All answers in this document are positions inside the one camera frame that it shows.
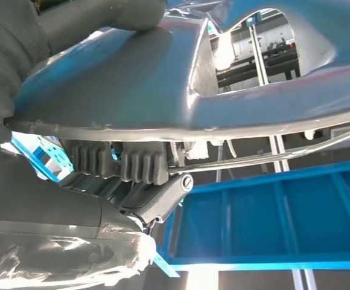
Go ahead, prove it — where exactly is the blue metal shelf rack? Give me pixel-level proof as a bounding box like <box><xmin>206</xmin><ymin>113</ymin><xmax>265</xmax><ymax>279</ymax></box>
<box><xmin>10</xmin><ymin>132</ymin><xmax>350</xmax><ymax>278</ymax></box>

